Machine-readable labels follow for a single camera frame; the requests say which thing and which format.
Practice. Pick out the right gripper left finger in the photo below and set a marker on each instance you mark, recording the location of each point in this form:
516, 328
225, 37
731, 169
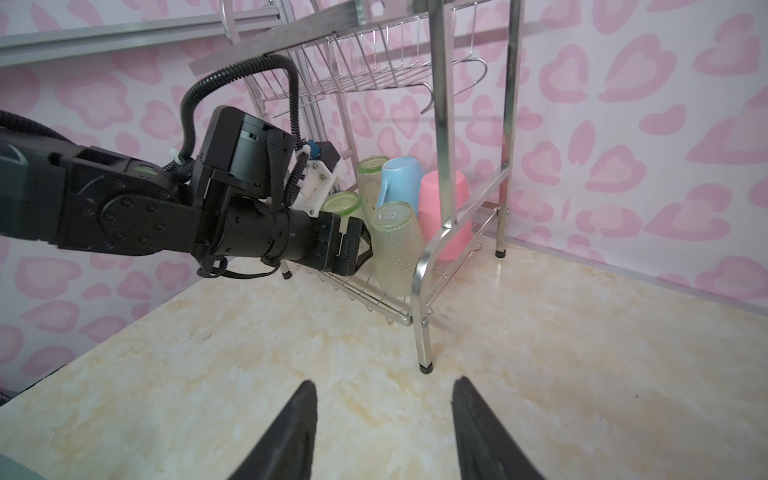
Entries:
286, 449

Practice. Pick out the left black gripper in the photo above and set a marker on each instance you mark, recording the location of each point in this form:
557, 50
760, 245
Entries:
252, 229

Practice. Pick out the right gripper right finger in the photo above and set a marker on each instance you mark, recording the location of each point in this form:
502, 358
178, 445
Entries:
485, 449

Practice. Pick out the yellow-green plastic cup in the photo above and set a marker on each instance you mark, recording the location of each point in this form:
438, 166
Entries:
397, 243

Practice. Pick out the green plastic cup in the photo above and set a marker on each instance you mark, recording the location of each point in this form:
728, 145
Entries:
369, 176
346, 204

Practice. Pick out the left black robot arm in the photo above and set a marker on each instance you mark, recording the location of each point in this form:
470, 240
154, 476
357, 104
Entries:
89, 199

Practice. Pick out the teal plastic cup left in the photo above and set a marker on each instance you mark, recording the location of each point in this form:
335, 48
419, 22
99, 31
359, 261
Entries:
12, 470

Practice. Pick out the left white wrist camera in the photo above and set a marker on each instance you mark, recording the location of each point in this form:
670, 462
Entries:
324, 170

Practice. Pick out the chrome wire dish rack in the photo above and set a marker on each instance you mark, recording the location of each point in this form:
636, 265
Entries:
425, 221

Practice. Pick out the left aluminium frame beam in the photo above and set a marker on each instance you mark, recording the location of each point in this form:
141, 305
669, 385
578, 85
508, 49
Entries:
32, 48

